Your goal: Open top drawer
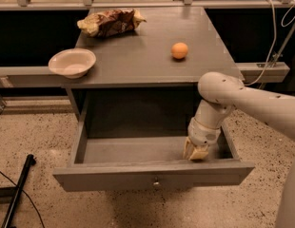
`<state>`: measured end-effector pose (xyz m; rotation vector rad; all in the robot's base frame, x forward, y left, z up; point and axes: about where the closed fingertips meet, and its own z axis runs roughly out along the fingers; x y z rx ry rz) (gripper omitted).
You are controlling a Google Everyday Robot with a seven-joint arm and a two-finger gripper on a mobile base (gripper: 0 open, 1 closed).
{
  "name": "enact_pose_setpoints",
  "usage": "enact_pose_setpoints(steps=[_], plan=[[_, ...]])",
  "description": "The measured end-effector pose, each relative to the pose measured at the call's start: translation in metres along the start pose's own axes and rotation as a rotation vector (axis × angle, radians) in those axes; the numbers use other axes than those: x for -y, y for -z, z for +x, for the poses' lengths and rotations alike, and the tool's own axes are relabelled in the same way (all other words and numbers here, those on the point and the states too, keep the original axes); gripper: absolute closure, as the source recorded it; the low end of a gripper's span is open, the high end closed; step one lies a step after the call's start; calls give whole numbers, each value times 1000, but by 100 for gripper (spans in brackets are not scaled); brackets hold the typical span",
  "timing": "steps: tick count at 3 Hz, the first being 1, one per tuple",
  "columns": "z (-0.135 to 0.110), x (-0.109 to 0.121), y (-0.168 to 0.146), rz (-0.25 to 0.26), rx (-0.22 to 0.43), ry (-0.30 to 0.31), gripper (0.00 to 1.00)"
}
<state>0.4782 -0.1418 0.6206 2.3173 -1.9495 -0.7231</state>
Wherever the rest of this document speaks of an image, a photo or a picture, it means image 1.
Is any orange fruit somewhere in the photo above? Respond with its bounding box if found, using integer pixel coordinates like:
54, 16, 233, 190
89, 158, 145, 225
171, 43, 188, 60

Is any white hanging cable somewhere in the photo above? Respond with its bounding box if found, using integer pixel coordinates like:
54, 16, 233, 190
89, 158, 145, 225
244, 0, 295, 87

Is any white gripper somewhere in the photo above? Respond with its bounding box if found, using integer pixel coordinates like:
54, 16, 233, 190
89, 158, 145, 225
183, 118, 222, 161

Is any black floor cable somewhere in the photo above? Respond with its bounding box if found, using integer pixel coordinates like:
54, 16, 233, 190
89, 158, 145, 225
0, 166, 46, 228

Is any grey top drawer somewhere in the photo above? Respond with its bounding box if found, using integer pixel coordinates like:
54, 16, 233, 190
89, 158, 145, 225
51, 92, 256, 193

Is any metal railing frame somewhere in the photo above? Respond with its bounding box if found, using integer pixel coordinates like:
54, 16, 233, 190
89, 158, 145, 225
0, 0, 295, 89

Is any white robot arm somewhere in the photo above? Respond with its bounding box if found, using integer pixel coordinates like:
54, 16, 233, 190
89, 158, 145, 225
184, 72, 295, 228

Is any brown crumpled chip bag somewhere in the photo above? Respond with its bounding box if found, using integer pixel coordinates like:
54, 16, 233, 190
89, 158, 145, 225
77, 9, 146, 38

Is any white plastic bowl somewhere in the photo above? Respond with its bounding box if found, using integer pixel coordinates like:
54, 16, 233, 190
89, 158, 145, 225
49, 48, 96, 79

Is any black stand leg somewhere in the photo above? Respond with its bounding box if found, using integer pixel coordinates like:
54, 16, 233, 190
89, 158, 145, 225
0, 154, 36, 228

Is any grey wooden drawer cabinet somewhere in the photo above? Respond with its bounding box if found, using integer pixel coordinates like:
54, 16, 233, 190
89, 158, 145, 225
62, 6, 246, 138

